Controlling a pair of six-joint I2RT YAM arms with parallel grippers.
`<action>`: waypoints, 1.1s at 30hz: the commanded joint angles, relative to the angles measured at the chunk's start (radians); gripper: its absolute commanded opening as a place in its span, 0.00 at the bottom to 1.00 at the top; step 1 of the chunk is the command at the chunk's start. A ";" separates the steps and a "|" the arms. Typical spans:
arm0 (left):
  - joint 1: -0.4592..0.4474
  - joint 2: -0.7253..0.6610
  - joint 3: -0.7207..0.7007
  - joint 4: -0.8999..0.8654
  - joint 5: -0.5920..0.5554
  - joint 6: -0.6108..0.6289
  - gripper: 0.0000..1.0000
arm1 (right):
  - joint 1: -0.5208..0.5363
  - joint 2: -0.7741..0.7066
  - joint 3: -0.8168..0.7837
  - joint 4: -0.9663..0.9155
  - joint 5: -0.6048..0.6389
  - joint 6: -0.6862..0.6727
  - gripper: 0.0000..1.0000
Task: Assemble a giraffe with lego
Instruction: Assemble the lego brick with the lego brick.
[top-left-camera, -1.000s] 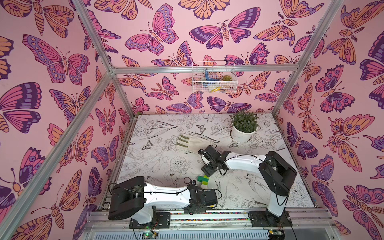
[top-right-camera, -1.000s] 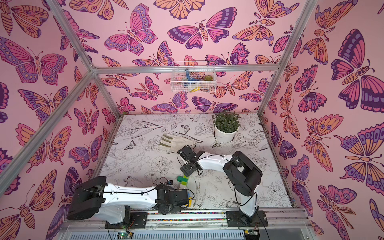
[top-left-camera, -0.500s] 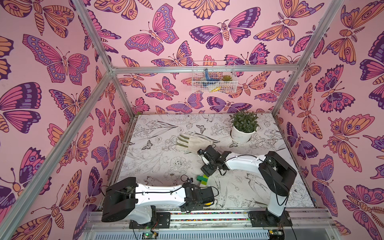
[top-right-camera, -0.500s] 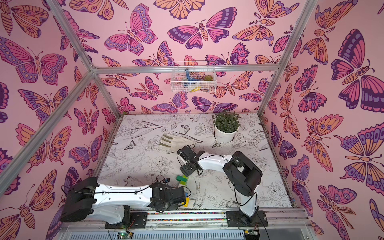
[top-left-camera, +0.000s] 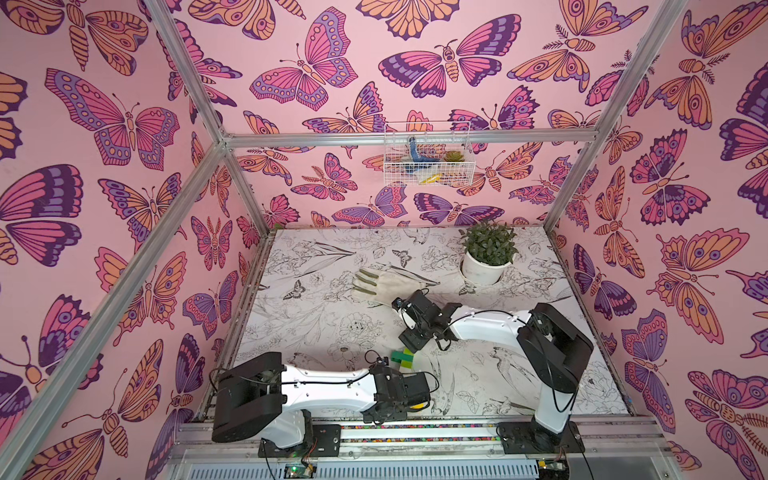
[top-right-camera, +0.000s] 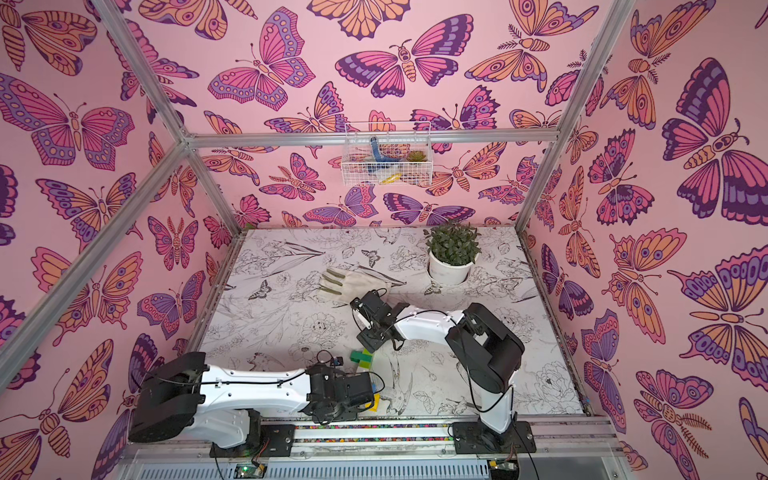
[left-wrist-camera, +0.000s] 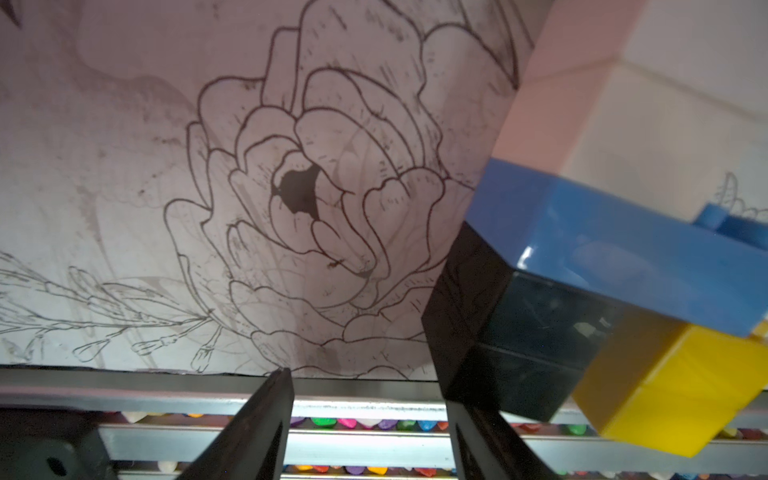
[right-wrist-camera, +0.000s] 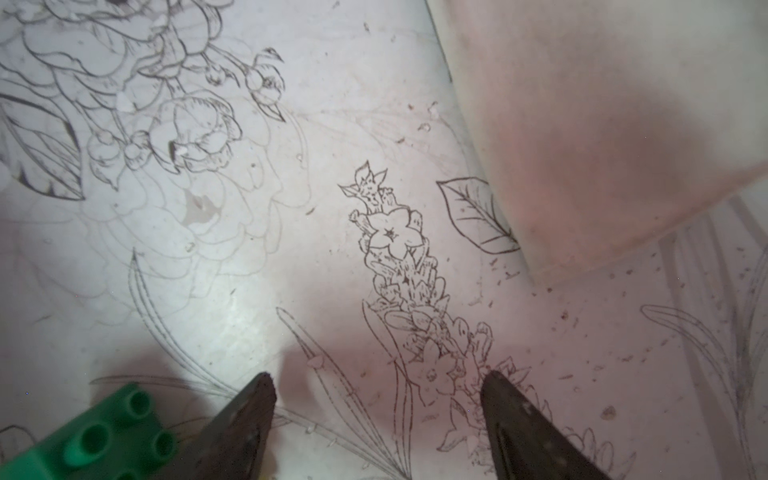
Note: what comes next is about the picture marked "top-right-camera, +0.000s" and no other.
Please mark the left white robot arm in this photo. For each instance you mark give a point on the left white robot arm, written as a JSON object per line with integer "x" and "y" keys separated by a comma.
{"x": 189, "y": 398}

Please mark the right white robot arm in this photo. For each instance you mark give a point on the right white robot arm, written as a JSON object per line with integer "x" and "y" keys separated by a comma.
{"x": 487, "y": 350}

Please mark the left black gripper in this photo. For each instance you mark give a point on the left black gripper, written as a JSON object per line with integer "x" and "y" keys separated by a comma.
{"x": 350, "y": 417}

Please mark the blue toy in basket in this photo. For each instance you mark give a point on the blue toy in basket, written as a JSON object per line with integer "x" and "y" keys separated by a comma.
{"x": 379, "y": 161}

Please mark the aluminium frame right post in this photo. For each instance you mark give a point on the aluminium frame right post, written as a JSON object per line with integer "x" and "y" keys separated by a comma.
{"x": 602, "y": 47}

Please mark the aluminium frame post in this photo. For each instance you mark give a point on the aluminium frame post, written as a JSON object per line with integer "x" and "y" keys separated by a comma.
{"x": 116, "y": 25}
{"x": 602, "y": 47}

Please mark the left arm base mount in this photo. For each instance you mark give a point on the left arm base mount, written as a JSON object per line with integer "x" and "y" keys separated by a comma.
{"x": 271, "y": 441}

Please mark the aluminium frame left post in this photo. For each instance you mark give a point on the aluminium frame left post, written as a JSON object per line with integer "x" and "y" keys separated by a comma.
{"x": 116, "y": 25}

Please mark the aluminium frame left diagonal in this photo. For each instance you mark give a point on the aluminium frame left diagonal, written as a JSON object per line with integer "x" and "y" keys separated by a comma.
{"x": 21, "y": 345}

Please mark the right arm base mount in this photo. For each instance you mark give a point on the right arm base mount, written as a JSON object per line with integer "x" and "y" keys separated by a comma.
{"x": 476, "y": 438}

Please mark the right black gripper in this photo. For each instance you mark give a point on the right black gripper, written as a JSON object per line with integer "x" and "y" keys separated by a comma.
{"x": 369, "y": 309}

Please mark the green circuit board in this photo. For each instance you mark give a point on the green circuit board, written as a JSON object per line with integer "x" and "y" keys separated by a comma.
{"x": 249, "y": 471}

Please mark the potted green plant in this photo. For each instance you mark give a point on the potted green plant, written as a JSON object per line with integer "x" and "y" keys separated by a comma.
{"x": 453, "y": 250}

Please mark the dark green lego brick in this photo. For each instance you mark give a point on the dark green lego brick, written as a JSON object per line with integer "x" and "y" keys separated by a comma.
{"x": 363, "y": 358}

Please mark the beige work glove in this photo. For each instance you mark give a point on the beige work glove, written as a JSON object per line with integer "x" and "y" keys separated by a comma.
{"x": 343, "y": 286}

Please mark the yellow item in basket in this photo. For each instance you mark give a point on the yellow item in basket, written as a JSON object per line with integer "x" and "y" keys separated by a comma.
{"x": 391, "y": 179}

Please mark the white wire basket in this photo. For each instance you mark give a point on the white wire basket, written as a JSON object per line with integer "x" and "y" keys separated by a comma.
{"x": 398, "y": 152}

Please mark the small green plant in basket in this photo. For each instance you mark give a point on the small green plant in basket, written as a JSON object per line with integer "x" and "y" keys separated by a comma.
{"x": 417, "y": 157}

